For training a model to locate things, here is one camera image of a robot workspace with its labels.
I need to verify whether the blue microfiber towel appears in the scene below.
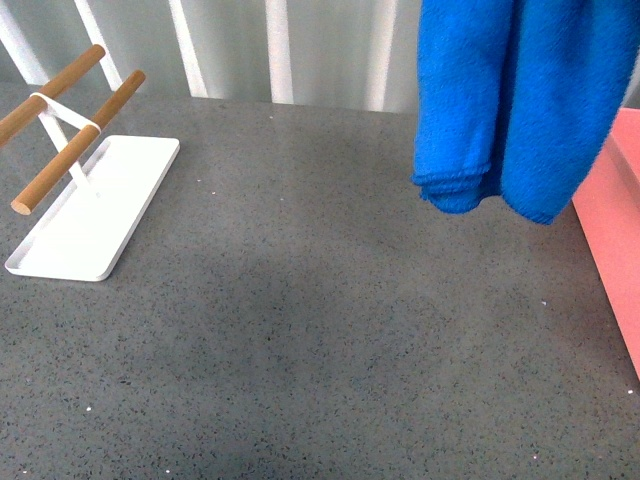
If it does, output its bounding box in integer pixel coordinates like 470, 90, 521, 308
412, 1, 639, 225

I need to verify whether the pink plastic bin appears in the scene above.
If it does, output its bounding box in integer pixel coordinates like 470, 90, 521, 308
573, 107, 639, 370

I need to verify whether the right wooden rack bar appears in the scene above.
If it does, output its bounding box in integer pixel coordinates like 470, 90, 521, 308
11, 70, 146, 215

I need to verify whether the wooden rack bar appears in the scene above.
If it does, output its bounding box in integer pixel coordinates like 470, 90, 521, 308
11, 70, 146, 215
1, 44, 106, 146

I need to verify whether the left wooden rack bar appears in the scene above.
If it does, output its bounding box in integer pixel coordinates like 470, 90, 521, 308
1, 44, 106, 146

